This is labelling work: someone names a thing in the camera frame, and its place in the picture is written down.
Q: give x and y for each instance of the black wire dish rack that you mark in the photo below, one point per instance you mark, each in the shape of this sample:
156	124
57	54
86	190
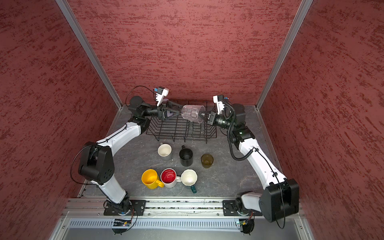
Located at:
179	128

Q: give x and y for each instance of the white mug green handle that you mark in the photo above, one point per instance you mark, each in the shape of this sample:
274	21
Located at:
189	178

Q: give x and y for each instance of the yellow mug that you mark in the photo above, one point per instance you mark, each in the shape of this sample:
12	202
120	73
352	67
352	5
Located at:
151	179

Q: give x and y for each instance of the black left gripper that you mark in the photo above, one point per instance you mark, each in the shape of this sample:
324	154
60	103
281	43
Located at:
161	113

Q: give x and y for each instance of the olive green glass tumbler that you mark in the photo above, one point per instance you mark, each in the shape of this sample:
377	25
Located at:
207	160

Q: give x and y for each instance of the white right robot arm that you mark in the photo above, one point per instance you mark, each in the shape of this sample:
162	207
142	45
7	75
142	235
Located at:
280	197

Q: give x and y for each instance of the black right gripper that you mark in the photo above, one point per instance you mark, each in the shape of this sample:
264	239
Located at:
212	118

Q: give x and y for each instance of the aluminium front rail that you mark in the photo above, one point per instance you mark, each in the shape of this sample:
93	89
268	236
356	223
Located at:
90	207

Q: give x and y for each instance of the white mug grey outside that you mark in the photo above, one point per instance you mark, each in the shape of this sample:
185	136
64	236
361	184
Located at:
165	152

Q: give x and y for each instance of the white mug red inside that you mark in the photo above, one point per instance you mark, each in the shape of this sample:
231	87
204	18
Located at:
169	178

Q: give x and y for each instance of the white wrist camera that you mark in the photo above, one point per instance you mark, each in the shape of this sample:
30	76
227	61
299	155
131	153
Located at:
161	93
219	102

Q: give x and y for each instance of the aluminium corner post right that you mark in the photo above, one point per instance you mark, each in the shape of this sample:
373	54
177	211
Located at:
291	35

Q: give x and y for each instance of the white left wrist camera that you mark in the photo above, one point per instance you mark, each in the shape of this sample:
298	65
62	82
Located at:
161	93

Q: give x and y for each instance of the right circuit board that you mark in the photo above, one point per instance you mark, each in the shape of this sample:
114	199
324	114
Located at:
246	226

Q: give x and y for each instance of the aluminium corner post left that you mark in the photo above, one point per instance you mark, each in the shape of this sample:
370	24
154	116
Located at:
79	33

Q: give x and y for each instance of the aluminium corner post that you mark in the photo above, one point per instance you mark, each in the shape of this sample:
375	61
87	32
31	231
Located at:
291	35
79	33

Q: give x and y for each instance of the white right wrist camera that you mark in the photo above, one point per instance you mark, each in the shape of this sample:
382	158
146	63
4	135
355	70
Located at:
219	102

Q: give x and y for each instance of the clear plastic cup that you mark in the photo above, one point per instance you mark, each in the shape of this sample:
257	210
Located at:
191	113

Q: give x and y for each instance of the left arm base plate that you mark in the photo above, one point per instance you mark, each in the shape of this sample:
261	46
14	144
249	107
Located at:
136	208

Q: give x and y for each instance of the circuit board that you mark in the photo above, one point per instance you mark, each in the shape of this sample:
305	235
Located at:
246	226
121	226

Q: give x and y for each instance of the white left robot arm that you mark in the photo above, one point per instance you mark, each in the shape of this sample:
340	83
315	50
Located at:
97	159

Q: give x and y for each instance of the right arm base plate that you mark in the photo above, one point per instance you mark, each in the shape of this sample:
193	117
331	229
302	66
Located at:
229	207

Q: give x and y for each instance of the black mug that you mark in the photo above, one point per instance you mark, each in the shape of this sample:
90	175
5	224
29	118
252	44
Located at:
186	156

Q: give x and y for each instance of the left circuit board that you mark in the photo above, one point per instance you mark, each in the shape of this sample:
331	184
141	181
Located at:
121	226

